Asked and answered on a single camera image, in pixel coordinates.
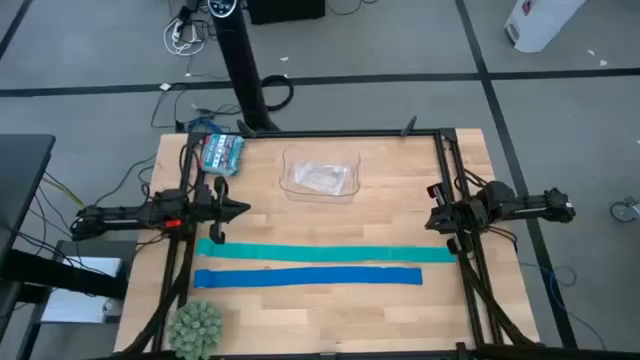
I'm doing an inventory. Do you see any black box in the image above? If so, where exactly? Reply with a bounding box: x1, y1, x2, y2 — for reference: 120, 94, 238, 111
247, 0, 326, 25

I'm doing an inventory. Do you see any white power strip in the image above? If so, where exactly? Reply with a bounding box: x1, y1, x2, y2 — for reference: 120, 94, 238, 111
163, 17, 207, 57

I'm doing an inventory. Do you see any white box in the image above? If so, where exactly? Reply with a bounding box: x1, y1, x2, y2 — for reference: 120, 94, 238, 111
40, 256, 125, 325

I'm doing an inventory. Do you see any black coiled cable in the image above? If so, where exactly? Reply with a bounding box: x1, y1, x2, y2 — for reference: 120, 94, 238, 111
259, 74, 295, 112

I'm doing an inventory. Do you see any black tower fan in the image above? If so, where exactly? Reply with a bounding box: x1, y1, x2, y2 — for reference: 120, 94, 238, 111
207, 0, 281, 134

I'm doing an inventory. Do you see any clear plastic container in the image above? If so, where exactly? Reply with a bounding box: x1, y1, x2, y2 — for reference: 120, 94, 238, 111
278, 144, 362, 205

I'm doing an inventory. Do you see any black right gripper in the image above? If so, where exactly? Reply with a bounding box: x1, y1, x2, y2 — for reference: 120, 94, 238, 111
425, 182, 482, 254

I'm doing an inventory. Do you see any yellow floor cable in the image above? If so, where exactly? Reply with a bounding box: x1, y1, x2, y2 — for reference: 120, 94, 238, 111
42, 174, 86, 209

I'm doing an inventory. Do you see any teal bandage package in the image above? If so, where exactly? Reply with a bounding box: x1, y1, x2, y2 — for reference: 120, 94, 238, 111
199, 133, 246, 177

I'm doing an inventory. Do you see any black desk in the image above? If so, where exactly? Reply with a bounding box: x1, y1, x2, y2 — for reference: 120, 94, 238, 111
0, 133, 129, 360

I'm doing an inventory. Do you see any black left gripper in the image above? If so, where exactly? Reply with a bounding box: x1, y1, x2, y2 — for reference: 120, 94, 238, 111
192, 175, 251, 245

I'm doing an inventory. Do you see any grey caster wheel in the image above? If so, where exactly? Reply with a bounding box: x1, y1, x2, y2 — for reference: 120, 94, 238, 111
609, 197, 640, 224

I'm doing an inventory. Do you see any green spiky ball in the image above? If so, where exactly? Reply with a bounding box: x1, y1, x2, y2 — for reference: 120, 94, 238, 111
167, 298, 225, 360

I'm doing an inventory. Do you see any black overhead crossbar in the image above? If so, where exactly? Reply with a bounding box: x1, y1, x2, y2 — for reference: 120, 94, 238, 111
89, 344, 640, 360

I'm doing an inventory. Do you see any blue floor cable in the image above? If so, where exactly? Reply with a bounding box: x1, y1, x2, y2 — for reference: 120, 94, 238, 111
518, 262, 609, 351

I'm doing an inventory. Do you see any clear plastic bag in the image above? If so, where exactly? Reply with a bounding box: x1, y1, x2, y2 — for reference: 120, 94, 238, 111
292, 160, 350, 196

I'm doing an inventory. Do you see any blue elastic bandage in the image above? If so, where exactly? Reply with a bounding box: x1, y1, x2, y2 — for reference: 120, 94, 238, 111
193, 266, 424, 290

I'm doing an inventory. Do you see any white trash bin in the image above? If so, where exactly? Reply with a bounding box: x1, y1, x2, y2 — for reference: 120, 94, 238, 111
503, 0, 586, 54

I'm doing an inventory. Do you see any teal elastic bandage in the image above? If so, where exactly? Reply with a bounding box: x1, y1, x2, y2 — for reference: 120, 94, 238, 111
195, 237, 457, 264

